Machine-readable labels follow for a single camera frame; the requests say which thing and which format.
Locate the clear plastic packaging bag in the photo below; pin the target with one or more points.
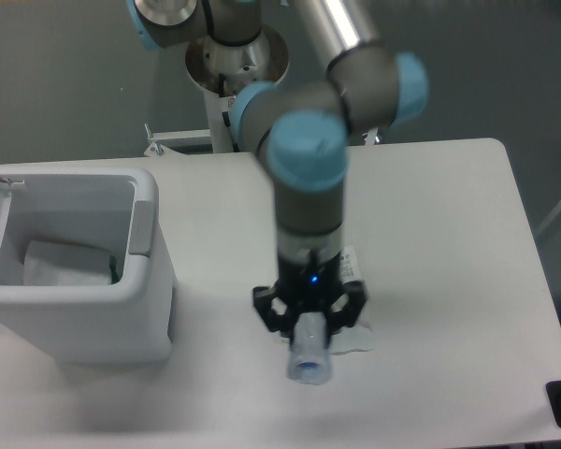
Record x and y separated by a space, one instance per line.
358 338

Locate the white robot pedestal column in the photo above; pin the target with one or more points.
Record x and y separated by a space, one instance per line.
221 72

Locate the clear plastic water bottle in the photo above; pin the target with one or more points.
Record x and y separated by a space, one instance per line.
309 358

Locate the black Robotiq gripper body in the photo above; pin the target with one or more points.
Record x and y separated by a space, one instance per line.
314 286

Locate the white pedestal base frame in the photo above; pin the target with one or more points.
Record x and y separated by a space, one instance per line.
204 140

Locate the white paper in trash can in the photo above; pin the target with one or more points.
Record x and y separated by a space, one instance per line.
58 264

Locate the white open trash can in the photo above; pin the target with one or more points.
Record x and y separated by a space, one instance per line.
109 208

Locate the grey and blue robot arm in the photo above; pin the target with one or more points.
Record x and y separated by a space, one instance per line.
365 86

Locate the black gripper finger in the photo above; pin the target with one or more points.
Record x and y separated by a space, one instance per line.
347 315
262 301

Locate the green item in trash can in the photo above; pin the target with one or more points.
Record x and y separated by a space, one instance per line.
112 265

